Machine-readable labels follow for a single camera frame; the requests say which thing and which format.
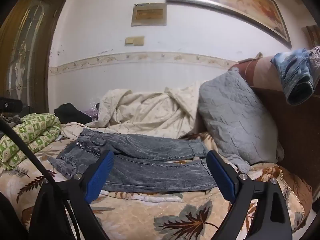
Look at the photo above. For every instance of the wooden furniture post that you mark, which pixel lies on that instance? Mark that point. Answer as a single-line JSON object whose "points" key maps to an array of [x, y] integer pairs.
{"points": [[313, 36]]}

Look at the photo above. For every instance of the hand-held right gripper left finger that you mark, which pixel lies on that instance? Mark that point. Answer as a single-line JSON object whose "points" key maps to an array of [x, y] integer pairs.
{"points": [[98, 177]]}

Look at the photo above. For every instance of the wooden door with glass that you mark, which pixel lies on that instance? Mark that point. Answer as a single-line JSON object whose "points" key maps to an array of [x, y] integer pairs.
{"points": [[25, 55]]}

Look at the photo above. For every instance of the framed wall plaque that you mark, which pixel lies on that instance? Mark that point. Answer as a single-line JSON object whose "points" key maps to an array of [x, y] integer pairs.
{"points": [[149, 14]]}

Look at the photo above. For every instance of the green patterned quilt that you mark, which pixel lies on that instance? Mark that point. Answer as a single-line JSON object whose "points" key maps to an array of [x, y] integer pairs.
{"points": [[37, 130]]}

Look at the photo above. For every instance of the grey quilted pillow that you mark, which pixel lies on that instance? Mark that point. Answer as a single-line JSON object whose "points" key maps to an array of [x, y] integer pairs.
{"points": [[232, 120]]}

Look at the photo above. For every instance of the leaf printed blanket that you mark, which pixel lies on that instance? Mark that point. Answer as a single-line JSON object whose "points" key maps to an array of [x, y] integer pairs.
{"points": [[150, 212]]}

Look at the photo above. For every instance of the cream quilt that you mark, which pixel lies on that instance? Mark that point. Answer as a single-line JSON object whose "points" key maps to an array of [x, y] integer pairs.
{"points": [[150, 112]]}

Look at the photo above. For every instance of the black cloth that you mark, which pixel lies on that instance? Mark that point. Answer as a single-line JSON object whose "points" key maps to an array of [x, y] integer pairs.
{"points": [[71, 113]]}

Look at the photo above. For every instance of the beige wall switch plate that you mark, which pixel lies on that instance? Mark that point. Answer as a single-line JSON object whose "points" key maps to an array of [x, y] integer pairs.
{"points": [[135, 41]]}

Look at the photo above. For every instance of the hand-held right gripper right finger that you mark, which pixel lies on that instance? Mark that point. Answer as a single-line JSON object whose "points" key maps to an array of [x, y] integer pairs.
{"points": [[221, 177]]}

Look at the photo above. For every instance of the light blue washed jeans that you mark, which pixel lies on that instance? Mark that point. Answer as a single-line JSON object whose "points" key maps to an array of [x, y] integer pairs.
{"points": [[292, 75]]}

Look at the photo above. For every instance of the pale grey garment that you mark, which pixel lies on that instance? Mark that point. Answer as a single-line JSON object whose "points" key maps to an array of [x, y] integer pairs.
{"points": [[315, 60]]}

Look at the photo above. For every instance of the grey-blue denim pants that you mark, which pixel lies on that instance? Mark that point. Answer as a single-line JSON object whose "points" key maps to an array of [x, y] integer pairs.
{"points": [[150, 172]]}

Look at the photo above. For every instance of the brown padded headboard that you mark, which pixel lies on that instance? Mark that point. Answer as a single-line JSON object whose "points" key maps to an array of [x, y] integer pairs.
{"points": [[287, 130]]}

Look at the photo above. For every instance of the purple cloth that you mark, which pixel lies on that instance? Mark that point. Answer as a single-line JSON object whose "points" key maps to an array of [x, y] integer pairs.
{"points": [[92, 112]]}

